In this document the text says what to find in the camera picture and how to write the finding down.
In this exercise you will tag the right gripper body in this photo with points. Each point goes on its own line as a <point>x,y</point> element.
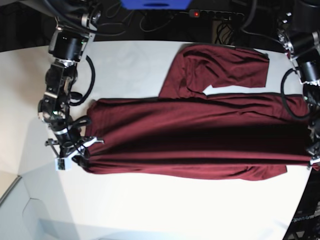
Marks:
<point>78,151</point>

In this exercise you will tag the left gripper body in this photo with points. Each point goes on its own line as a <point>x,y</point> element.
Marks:
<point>314,151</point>

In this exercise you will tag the dark red t-shirt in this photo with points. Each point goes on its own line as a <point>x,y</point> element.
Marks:
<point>185,133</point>

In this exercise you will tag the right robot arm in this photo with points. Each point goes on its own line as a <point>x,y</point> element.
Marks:
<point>77,23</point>

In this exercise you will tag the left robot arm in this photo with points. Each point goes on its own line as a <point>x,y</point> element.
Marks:
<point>300,38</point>

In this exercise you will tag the blue box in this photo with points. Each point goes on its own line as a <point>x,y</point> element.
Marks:
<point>155,4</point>

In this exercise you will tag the black power strip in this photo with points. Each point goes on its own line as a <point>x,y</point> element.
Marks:
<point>216,14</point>

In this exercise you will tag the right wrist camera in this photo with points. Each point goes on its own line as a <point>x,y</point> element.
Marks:
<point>62,164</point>

